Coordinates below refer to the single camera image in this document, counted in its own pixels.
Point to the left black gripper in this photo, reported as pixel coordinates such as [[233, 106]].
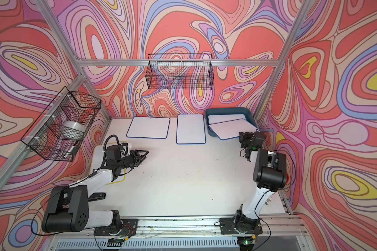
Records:
[[135, 157]]

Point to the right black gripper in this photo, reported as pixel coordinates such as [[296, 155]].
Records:
[[243, 135]]

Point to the blue-framed whiteboard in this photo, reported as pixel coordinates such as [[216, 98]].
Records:
[[148, 128], [231, 129], [190, 129], [212, 119]]

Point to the yellow-framed whiteboard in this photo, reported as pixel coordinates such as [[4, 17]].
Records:
[[97, 159]]

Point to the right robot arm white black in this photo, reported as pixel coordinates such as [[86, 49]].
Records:
[[269, 175]]

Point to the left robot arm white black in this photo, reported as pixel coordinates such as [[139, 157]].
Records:
[[68, 206]]

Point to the silver tape roll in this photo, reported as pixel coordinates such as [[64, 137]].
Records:
[[72, 130]]

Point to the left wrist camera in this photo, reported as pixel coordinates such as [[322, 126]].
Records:
[[125, 148]]

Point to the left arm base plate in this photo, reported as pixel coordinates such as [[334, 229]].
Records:
[[126, 228]]

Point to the marker in wire basket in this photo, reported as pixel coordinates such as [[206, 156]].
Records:
[[72, 150]]

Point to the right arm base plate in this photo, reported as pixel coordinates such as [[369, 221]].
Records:
[[228, 226]]

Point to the left black wire basket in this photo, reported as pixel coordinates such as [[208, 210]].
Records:
[[44, 137]]

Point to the black wire basket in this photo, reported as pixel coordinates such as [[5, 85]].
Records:
[[44, 137], [180, 71]]

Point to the aluminium front rail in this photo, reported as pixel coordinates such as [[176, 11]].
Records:
[[205, 226]]

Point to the back black wire basket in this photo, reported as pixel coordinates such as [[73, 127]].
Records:
[[180, 71]]

